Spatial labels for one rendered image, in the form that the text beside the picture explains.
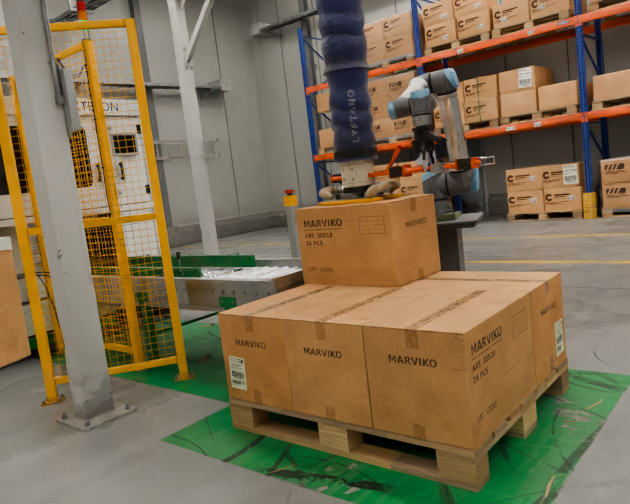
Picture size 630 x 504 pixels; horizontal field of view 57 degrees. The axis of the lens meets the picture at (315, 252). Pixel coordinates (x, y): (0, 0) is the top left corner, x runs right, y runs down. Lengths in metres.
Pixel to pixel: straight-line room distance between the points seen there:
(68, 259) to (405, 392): 1.82
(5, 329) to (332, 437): 1.24
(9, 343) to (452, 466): 1.51
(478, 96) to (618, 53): 2.32
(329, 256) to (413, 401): 1.09
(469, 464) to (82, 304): 2.02
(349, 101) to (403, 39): 8.35
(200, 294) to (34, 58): 1.49
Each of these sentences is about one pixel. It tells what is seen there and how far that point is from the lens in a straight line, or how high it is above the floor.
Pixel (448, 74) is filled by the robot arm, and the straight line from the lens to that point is 3.45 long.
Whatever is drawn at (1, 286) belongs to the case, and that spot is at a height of 0.87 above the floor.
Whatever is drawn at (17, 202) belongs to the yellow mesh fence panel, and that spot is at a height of 1.16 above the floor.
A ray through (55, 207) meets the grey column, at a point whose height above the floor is 1.10.
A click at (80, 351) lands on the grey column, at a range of 3.20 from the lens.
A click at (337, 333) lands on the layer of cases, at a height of 0.50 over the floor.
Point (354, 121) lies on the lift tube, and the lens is 2.93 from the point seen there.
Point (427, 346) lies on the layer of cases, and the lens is 2.01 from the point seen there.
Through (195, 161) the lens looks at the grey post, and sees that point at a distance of 6.39.
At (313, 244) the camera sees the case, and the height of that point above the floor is 0.76.
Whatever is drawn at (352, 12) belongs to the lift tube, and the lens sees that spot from 3.03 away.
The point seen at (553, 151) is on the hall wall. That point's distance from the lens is 11.40.
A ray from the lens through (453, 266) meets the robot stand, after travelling 3.59.
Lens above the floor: 1.08
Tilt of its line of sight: 7 degrees down
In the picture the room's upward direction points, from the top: 7 degrees counter-clockwise
